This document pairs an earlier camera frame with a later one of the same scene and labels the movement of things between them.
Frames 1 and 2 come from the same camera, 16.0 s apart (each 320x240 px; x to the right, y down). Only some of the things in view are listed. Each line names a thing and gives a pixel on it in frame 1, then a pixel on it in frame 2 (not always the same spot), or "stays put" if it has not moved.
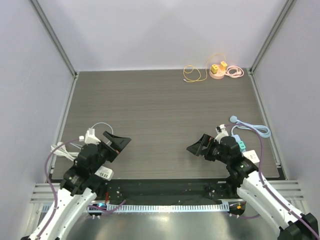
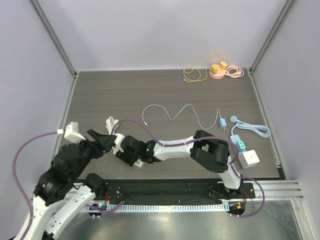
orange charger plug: [223, 65] stays put
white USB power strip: [105, 172] -> [139, 163]
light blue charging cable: [105, 124] -> [180, 111]
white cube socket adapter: [252, 155] stays put
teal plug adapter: [242, 145] stays put
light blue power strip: [237, 139] stays put
